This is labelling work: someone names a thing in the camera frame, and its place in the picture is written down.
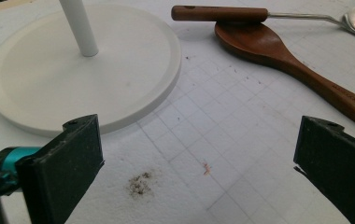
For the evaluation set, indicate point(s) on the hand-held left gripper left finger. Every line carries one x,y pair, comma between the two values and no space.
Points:
60,161

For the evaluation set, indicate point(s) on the brown wooden spoon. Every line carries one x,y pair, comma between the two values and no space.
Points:
253,40

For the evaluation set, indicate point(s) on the white grid mat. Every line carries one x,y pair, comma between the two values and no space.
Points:
228,124

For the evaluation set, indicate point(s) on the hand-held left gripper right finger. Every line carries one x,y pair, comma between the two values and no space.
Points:
340,168

